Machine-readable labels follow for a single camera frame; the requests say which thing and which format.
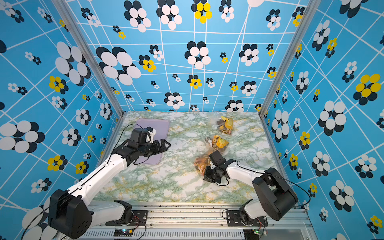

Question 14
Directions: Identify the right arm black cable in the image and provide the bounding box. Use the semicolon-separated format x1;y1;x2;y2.
236;161;312;208

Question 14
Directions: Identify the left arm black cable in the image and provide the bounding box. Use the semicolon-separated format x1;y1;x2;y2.
101;123;151;166

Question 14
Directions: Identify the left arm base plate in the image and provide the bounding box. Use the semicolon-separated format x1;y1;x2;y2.
105;210;149;227

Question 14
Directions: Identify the left controller board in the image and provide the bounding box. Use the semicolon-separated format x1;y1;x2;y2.
114;229;134;238

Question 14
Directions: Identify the aluminium front rail frame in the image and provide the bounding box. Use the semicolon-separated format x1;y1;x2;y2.
79;203;317;240

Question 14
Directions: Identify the ziploc bag of cookies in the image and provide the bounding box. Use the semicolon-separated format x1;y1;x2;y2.
194;154;213;177
205;135;229;155
210;114;234;135

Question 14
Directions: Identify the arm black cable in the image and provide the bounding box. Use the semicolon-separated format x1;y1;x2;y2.
236;161;312;208
101;123;151;166

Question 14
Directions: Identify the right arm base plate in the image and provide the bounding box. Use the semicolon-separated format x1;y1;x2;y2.
222;210;269;228

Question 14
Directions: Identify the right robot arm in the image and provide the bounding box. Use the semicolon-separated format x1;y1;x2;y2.
204;151;298;226

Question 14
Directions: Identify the right controller board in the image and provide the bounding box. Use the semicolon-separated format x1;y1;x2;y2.
244;229;263;240

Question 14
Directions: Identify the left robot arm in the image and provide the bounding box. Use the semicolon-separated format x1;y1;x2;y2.
48;127;171;239

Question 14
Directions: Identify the lilac plastic tray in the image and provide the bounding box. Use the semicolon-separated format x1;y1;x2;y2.
125;119;171;165

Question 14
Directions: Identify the controller board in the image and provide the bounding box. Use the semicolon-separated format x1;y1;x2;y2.
244;229;263;240
114;229;134;238

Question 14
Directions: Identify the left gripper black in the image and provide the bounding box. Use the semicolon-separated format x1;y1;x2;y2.
139;137;172;157

